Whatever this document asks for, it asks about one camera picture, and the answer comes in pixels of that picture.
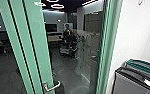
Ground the grey trash bin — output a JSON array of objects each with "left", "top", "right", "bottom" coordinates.
[
  {"left": 113, "top": 65, "right": 150, "bottom": 94},
  {"left": 123, "top": 58, "right": 150, "bottom": 77}
]

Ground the person in dark clothes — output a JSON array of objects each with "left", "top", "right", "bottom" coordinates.
[{"left": 62, "top": 23, "right": 75, "bottom": 46}]

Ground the black wall monitor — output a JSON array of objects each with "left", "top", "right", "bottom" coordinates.
[{"left": 45, "top": 22, "right": 58, "bottom": 34}]

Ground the silver door lever handle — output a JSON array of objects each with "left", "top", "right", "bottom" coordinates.
[{"left": 41, "top": 79, "right": 63, "bottom": 93}]

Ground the green door frame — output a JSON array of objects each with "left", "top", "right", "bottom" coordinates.
[{"left": 0, "top": 0, "right": 125, "bottom": 94}]

